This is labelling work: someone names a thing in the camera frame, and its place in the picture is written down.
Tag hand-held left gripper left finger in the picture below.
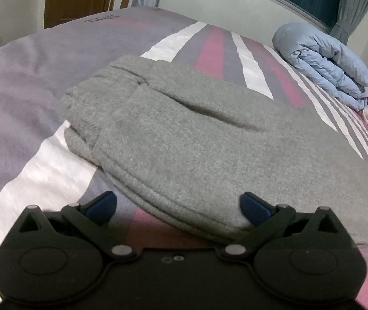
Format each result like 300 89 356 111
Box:
18 191 137 261

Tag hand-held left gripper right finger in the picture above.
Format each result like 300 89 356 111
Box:
220 192 343 262

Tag grey pants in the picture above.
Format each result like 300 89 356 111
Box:
57 54 368 245

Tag striped bed sheet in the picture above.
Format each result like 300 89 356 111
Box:
0 6 368 310

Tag light blue folded quilt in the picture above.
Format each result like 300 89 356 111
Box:
272 22 368 111

